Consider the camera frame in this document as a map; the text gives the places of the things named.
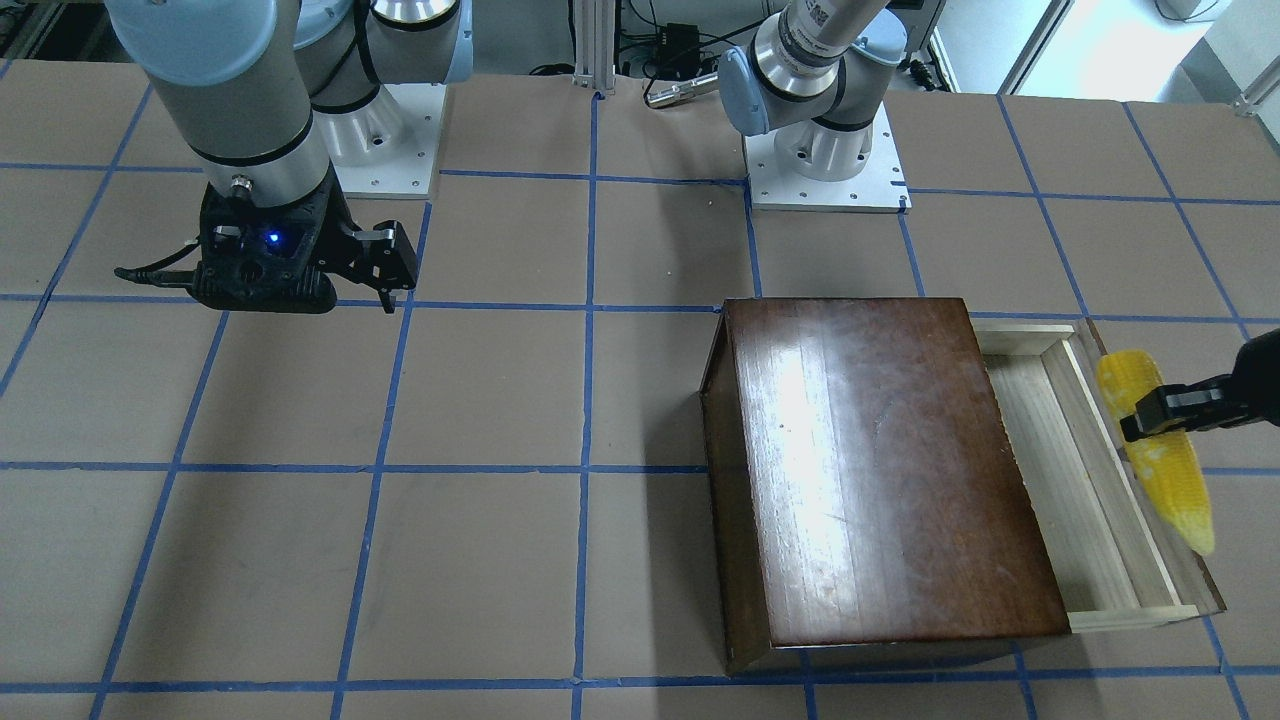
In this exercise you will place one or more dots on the yellow corn cob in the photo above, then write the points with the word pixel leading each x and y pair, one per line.
pixel 1166 465

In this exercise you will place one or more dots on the dark wooden drawer cabinet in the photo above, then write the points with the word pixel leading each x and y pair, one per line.
pixel 865 496

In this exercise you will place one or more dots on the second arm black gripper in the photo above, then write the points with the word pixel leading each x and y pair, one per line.
pixel 1262 372

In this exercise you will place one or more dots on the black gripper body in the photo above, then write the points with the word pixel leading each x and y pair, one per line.
pixel 372 251

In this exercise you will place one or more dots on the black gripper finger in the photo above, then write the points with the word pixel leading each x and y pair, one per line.
pixel 1206 405
pixel 395 266

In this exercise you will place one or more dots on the light wooden drawer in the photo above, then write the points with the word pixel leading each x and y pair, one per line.
pixel 1118 564

